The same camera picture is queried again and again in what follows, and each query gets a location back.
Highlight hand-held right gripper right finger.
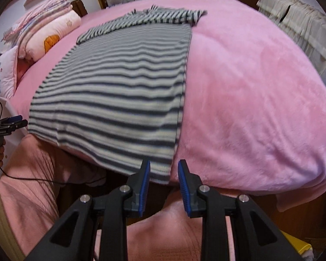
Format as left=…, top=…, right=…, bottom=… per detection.
left=178, top=159, right=302, bottom=261

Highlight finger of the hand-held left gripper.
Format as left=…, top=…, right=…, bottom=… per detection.
left=9, top=120, right=28, bottom=132
left=1, top=115, right=22, bottom=125

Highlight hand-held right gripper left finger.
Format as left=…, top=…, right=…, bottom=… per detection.
left=24, top=158, right=151, bottom=261

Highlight grey white striped shirt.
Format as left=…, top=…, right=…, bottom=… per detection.
left=28, top=5, right=208, bottom=184

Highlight white blue printed pillow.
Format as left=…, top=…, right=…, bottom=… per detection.
left=0, top=46, right=20, bottom=99

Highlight pink flower print pillow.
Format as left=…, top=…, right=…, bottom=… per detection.
left=24, top=11, right=82, bottom=61

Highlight folded striped pink quilts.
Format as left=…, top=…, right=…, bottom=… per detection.
left=3, top=0, right=74, bottom=57

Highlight pink fleece blanket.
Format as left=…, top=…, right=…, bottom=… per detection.
left=15, top=0, right=326, bottom=212

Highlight yellow object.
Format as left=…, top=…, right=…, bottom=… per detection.
left=283, top=235, right=313, bottom=261

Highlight dark wooden headboard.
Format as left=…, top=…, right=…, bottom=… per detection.
left=70, top=0, right=89, bottom=17

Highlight beige draped cloth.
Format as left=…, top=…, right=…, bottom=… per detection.
left=257, top=0, right=326, bottom=77

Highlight thin black cable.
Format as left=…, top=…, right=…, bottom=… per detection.
left=0, top=102, right=108, bottom=185

